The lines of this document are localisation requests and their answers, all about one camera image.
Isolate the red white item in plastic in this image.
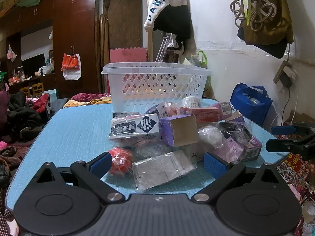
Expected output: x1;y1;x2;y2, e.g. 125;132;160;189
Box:
157;102;182;119

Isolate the pink labelled box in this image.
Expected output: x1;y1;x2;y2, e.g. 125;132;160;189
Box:
211;102;233;120

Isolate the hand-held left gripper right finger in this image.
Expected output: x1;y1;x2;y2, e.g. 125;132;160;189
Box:
193;152;287;203

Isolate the white black sweatshirt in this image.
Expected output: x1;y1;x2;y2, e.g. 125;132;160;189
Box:
144;0;197;55

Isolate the metal crutch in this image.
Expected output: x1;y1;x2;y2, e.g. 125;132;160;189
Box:
155;36;173;63

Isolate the grey yarn bundle in plastic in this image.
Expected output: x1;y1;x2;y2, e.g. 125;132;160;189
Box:
133;140;174;160

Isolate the blue tote bag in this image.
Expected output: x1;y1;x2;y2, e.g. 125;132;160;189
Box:
230;83;273;126

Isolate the dark item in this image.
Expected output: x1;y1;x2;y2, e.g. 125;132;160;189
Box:
219;121;252;143

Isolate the knotted white plastic bag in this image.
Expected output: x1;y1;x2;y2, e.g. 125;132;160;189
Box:
38;58;55;77

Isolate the white cable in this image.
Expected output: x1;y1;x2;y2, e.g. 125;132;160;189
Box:
270;88;299;126

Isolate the white yarn ball in plastic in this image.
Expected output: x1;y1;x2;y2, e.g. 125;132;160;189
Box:
198;125;226;150

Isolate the pink foam mat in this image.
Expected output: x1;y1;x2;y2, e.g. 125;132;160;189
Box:
109;48;148;63

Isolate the white plastic basket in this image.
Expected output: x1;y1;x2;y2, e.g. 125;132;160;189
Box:
101;62;212;115

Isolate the black hanging bag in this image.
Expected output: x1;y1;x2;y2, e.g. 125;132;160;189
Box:
245;38;289;60

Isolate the purple cardboard box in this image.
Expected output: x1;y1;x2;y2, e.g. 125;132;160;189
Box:
159;114;199;148

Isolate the brown hanging bag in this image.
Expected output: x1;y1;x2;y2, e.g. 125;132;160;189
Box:
237;0;295;46

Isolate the red patterned cloth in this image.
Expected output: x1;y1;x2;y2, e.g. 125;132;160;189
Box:
276;152;315;236

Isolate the black white patterned box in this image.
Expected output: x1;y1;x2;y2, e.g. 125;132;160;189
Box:
109;114;162;141

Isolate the yellow green strap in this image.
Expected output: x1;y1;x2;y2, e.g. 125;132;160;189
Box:
242;0;253;26

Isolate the red ball in plastic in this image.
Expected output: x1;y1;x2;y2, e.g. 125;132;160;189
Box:
108;147;135;177

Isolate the wall socket with charger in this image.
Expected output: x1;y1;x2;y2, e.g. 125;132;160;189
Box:
273;61;299;89

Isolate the lilac packet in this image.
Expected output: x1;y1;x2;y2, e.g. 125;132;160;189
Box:
214;138;245;163

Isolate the coiled beige rope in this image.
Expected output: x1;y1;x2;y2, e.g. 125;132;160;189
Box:
230;0;278;31

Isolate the yellow blanket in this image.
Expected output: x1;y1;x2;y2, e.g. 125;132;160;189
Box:
63;97;113;109

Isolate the orange white plastic bag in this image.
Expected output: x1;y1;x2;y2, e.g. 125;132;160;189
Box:
61;53;82;80

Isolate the grey packet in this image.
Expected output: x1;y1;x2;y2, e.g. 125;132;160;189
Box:
131;150;198;193

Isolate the pile of dark clothes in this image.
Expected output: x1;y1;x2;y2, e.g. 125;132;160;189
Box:
7;92;48;142

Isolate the brown wooden board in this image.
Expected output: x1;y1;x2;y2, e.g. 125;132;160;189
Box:
106;0;144;63

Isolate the small purple box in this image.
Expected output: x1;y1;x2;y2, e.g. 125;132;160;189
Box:
242;137;263;162

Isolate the black television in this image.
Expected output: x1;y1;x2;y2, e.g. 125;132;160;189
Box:
21;53;46;77

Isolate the small white plastic bag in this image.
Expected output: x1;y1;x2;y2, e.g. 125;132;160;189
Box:
7;44;17;63

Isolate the green bag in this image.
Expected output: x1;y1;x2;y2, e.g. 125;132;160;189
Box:
195;50;208;68

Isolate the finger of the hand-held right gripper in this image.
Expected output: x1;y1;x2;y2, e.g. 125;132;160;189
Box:
271;124;315;136
265;138;315;161

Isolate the brown wooden wardrobe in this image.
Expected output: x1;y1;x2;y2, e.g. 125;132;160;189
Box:
0;0;102;99

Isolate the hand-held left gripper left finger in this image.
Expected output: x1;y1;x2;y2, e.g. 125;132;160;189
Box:
31;152;125;204

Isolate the red garment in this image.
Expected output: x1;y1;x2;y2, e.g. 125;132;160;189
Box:
33;94;49;112

